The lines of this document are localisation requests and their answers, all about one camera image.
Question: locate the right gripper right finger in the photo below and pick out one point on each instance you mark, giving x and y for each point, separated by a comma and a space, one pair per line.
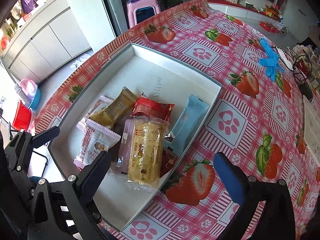
277, 219

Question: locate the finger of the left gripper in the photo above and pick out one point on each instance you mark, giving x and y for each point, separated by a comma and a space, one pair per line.
45, 137

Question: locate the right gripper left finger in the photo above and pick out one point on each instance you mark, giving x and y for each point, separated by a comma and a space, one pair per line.
60, 210

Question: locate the pink white snack packet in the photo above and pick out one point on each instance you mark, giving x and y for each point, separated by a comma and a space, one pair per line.
97, 138

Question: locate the mauve snack packet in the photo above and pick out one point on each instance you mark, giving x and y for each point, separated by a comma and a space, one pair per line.
121, 151

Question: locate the white clear snack packet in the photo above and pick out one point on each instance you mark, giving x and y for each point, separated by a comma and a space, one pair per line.
98, 105

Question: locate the yellow biscuit packet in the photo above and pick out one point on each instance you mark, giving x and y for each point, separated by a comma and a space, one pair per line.
146, 153

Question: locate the long red snack packet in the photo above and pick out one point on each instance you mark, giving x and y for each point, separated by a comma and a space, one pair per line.
149, 108

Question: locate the light blue snack packet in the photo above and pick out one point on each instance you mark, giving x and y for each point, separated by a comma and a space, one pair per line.
179, 137

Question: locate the red gold snack packet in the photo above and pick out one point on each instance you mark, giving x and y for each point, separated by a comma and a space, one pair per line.
168, 162

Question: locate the strawberry pattern tablecloth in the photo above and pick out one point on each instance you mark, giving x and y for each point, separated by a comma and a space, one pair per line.
257, 122

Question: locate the white folded mat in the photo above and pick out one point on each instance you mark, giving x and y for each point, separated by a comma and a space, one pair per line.
311, 129

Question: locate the black power adapter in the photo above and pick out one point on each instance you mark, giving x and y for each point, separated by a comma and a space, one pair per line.
306, 90

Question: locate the blue rubber gloves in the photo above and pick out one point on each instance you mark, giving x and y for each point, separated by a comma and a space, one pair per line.
271, 62

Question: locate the pink plastic stool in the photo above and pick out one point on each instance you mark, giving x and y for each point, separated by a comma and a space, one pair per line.
140, 10

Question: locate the red flower arrangement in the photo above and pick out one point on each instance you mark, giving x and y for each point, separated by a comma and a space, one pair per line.
271, 10

